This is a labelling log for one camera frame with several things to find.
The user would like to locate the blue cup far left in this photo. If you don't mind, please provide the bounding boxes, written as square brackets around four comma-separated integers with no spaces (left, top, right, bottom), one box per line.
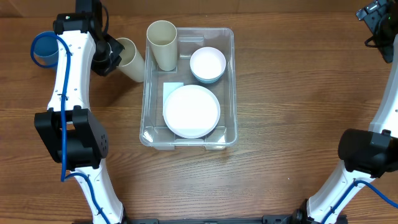
[30,31,58,69]

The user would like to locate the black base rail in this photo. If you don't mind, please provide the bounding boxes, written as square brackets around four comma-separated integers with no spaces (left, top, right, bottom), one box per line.
[71,213,348,224]

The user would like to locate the clear plastic storage bin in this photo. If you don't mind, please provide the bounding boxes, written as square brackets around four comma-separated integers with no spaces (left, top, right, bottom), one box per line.
[139,27,238,150]

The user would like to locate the pink plate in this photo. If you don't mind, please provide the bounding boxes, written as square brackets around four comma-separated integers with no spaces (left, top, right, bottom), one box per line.
[162,85,221,139]

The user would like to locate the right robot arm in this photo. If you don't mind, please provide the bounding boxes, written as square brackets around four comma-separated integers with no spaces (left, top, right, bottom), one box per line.
[304,12,397,223]

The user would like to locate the pink small bowl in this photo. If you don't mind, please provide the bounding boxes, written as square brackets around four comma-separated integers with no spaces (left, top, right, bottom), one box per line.
[190,47,226,78]

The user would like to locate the beige cup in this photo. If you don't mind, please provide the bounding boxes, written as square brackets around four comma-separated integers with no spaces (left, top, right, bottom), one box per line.
[146,20,177,71]
[116,37,145,83]

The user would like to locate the light blue small bowl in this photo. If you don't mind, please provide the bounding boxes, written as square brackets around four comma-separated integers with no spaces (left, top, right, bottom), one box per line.
[193,75,222,84]

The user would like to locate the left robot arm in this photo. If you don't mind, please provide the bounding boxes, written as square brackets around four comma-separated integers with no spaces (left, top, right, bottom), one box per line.
[34,11,129,223]

